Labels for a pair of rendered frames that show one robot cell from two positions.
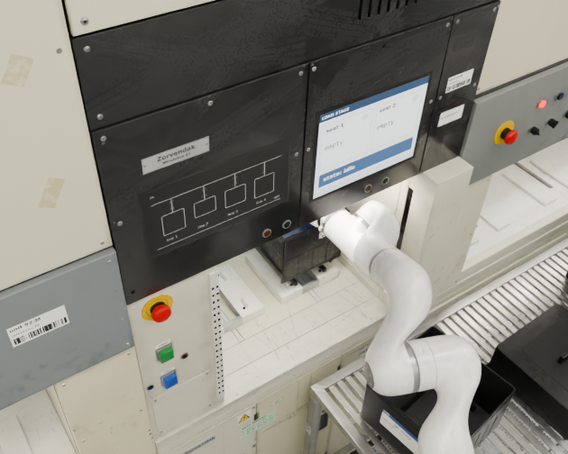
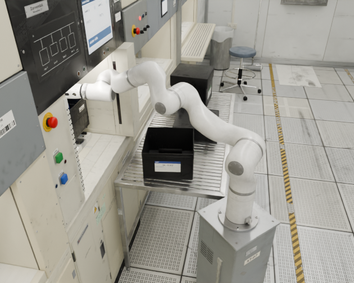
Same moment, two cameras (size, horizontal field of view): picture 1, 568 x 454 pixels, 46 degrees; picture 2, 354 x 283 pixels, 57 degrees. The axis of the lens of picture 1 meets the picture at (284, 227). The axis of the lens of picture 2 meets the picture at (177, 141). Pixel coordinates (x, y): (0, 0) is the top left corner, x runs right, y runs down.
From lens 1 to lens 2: 0.80 m
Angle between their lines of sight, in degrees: 35
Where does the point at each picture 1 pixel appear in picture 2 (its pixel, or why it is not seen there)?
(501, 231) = (140, 97)
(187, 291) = (57, 111)
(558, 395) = not seen: hidden behind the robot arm
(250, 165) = (64, 24)
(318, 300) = (91, 147)
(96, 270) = (21, 84)
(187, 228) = (50, 62)
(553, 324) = (184, 113)
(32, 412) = not seen: outside the picture
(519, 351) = (181, 124)
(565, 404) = not seen: hidden behind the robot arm
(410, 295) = (156, 68)
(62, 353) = (17, 151)
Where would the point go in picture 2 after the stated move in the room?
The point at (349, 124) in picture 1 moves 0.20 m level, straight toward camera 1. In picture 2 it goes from (91, 10) to (114, 18)
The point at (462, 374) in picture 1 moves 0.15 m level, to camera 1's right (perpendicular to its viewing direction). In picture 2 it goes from (191, 90) to (214, 81)
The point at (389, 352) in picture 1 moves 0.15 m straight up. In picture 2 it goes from (164, 91) to (163, 54)
